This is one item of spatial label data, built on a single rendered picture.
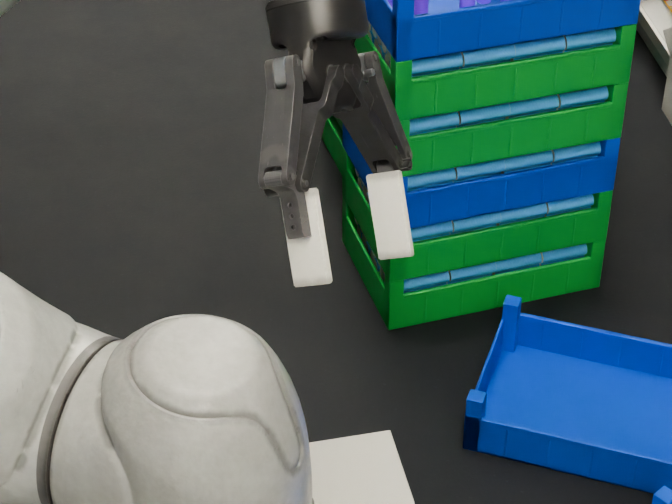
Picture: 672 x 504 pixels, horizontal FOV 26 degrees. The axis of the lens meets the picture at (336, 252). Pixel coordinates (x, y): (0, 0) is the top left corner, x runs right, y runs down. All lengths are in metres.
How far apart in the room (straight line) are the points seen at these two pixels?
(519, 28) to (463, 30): 0.07
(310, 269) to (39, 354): 0.23
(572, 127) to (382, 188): 0.66
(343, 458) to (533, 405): 0.46
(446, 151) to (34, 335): 0.75
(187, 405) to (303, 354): 0.80
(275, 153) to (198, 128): 1.25
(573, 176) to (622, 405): 0.29
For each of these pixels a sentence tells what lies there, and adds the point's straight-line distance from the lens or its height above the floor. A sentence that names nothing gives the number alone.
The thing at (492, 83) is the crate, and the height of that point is 0.35.
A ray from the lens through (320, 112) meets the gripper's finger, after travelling 1.07.
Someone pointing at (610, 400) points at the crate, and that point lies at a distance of 1.82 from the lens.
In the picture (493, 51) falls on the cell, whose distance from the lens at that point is 1.71.
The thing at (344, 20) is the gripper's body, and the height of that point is 0.72.
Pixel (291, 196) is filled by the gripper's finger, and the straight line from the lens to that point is 1.04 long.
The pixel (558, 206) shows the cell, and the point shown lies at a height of 0.14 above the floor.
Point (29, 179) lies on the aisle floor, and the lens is 2.20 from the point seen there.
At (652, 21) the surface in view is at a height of 0.10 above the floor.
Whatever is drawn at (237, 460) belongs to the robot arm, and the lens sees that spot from 1.08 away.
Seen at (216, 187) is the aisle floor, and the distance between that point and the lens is 2.14.
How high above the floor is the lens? 1.24
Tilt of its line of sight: 38 degrees down
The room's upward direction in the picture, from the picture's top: straight up
